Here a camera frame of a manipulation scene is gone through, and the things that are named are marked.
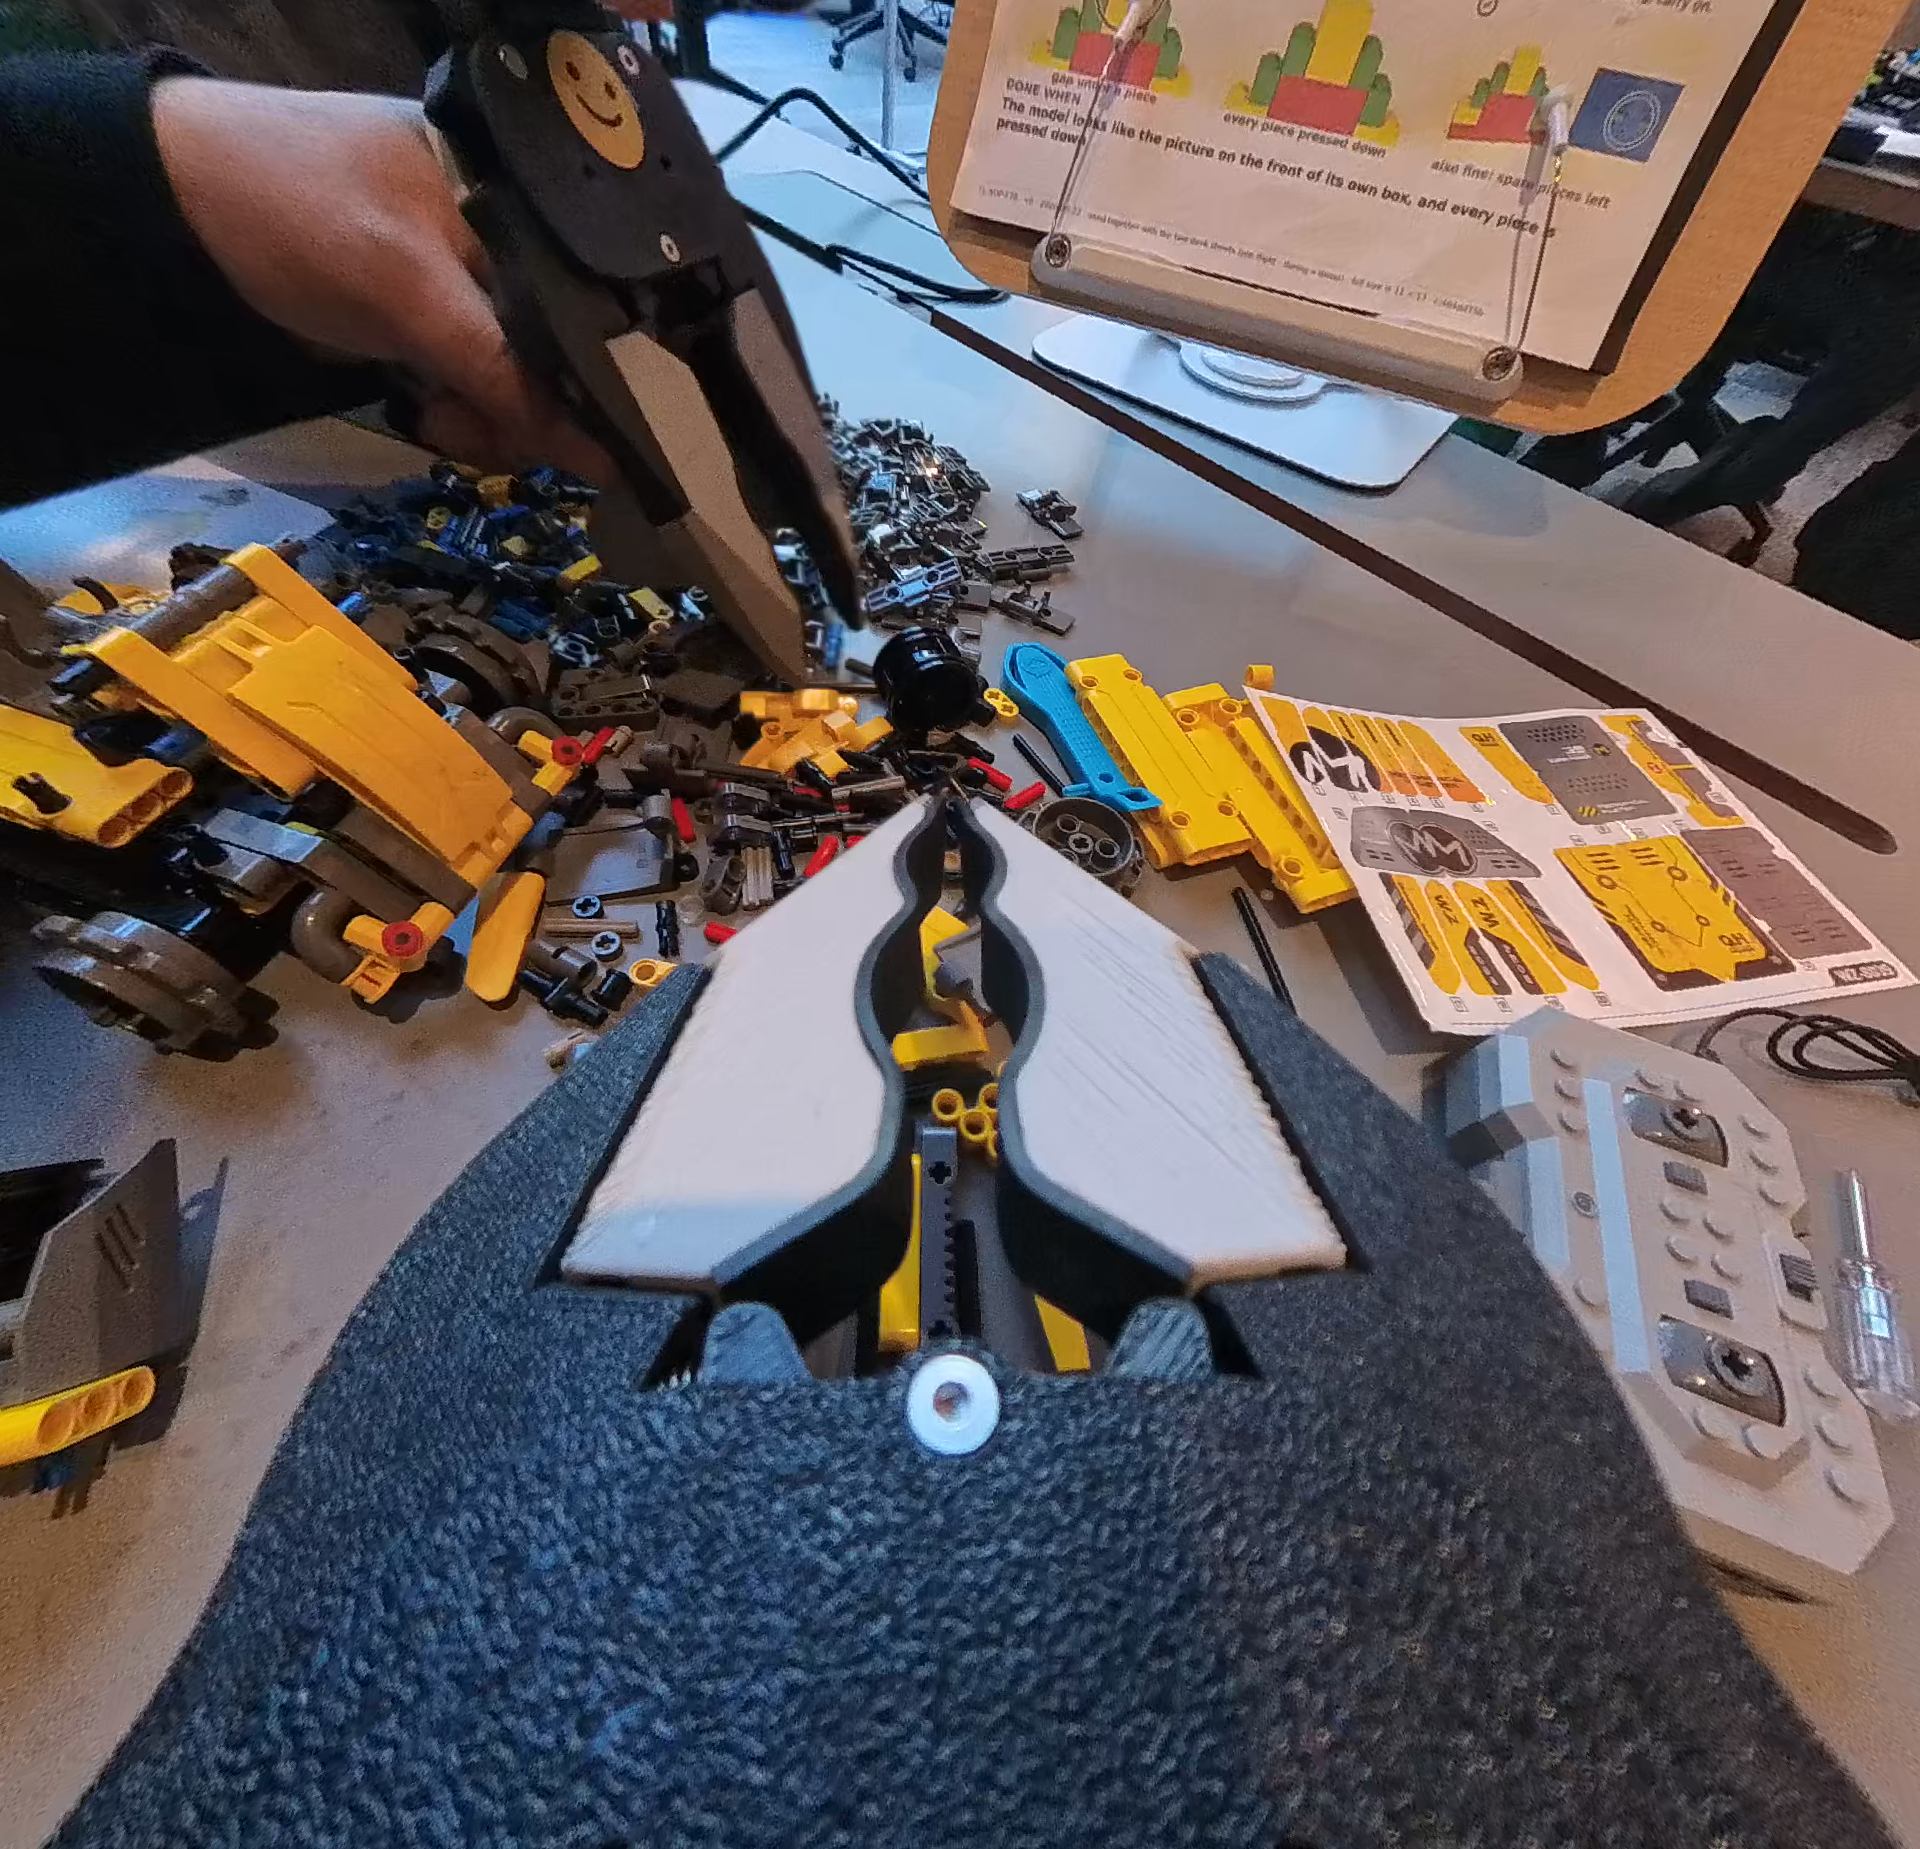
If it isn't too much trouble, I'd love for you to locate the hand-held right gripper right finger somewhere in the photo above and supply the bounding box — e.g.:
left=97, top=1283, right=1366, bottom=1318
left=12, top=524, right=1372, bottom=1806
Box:
left=956, top=800, right=1353, bottom=1298

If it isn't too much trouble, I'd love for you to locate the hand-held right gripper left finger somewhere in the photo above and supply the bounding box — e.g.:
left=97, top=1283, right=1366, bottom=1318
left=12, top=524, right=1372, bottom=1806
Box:
left=561, top=796, right=962, bottom=1304

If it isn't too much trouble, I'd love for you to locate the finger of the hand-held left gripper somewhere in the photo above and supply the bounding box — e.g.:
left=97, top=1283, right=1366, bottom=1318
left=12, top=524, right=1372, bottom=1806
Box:
left=718, top=285, right=868, bottom=633
left=603, top=326, right=816, bottom=684

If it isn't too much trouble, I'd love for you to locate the pile of small connector pieces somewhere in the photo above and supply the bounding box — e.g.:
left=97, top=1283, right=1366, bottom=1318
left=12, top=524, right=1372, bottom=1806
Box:
left=338, top=461, right=843, bottom=741

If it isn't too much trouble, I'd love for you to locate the yellow brick vehicle model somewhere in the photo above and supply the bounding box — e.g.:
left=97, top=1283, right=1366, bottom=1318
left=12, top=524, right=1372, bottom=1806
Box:
left=0, top=535, right=624, bottom=1056

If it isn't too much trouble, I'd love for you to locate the yellow brick wheel subassembly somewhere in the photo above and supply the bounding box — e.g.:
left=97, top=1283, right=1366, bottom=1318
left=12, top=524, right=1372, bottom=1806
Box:
left=0, top=1135, right=204, bottom=1475

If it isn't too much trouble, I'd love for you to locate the person's left forearm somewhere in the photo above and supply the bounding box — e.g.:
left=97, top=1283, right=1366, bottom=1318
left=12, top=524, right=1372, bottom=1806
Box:
left=0, top=48, right=391, bottom=507

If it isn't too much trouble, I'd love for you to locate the grey desk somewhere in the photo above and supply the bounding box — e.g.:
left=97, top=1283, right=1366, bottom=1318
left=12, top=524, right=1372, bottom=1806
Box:
left=0, top=79, right=1920, bottom=1849

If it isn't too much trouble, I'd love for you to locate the person's left hand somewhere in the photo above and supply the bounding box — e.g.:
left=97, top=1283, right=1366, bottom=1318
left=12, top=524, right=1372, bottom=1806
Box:
left=150, top=70, right=632, bottom=486

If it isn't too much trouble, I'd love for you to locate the pile of grey track links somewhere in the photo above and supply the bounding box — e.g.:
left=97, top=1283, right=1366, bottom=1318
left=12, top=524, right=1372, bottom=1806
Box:
left=819, top=400, right=1091, bottom=644

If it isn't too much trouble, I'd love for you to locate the black axle rod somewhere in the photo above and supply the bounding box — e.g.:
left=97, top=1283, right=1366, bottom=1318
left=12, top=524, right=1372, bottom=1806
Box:
left=1234, top=884, right=1295, bottom=1012

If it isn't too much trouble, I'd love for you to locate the black wheel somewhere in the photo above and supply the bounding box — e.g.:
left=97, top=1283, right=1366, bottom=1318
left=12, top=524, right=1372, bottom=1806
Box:
left=872, top=626, right=984, bottom=733

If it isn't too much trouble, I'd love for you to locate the stack of yellow panels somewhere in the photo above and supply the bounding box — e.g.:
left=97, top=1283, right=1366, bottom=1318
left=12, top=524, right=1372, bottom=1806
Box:
left=1065, top=652, right=1360, bottom=913

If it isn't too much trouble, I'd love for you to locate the blue brick separator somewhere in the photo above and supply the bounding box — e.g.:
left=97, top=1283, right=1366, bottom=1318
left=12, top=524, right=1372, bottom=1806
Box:
left=999, top=640, right=1163, bottom=814

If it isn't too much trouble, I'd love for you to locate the sticker sheet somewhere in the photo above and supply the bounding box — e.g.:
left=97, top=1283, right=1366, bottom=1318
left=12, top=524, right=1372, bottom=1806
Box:
left=1244, top=686, right=1920, bottom=1036

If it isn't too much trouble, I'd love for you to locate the white stand base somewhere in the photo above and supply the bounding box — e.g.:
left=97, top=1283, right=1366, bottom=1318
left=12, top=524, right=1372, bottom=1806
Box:
left=1032, top=309, right=1457, bottom=491

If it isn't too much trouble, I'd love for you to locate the grey battery box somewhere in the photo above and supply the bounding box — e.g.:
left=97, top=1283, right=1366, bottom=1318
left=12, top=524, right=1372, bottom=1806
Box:
left=1444, top=1008, right=1901, bottom=1581

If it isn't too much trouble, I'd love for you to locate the clear screwdriver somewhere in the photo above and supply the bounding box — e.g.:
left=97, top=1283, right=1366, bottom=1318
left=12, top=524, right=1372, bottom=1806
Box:
left=1835, top=1170, right=1920, bottom=1423

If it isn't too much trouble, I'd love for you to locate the black power cable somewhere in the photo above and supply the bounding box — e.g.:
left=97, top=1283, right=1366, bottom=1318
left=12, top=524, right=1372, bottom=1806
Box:
left=713, top=82, right=1009, bottom=304

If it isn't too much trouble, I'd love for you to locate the thin black cable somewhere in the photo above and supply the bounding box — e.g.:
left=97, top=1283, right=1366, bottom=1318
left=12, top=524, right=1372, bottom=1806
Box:
left=1697, top=1006, right=1920, bottom=1108

